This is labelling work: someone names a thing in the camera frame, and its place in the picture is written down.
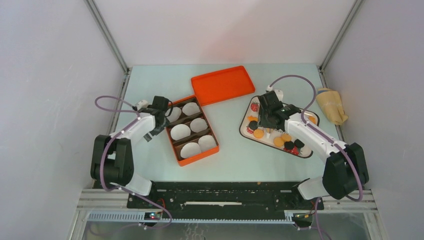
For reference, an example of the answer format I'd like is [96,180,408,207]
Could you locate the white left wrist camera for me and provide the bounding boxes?
[131,100,149,112]

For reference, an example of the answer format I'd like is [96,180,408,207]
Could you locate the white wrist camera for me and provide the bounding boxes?
[266,85,284,102]
[131,100,149,112]

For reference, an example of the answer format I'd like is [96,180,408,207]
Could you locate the white paper cup liner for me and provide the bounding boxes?
[180,142,202,159]
[189,117,208,133]
[198,135,218,153]
[181,102,201,116]
[170,124,191,141]
[166,107,182,123]

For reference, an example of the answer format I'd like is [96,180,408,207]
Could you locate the yellow cloth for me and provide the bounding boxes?
[315,88,348,126]

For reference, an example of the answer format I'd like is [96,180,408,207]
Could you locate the orange box lid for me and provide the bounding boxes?
[191,65,256,106]

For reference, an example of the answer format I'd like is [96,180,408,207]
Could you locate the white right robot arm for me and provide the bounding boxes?
[258,90,369,209]

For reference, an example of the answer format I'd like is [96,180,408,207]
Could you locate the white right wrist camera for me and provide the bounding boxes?
[266,85,284,102]

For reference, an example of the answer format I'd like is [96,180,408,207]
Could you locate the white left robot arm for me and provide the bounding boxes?
[90,96,173,208]

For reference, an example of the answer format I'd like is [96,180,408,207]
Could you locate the orange cookie box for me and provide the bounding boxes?
[166,95,220,167]

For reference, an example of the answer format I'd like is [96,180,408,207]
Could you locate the strawberry pattern tray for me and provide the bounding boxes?
[239,96,313,159]

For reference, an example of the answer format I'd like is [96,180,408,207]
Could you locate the clear plastic tongs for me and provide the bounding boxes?
[263,128,273,139]

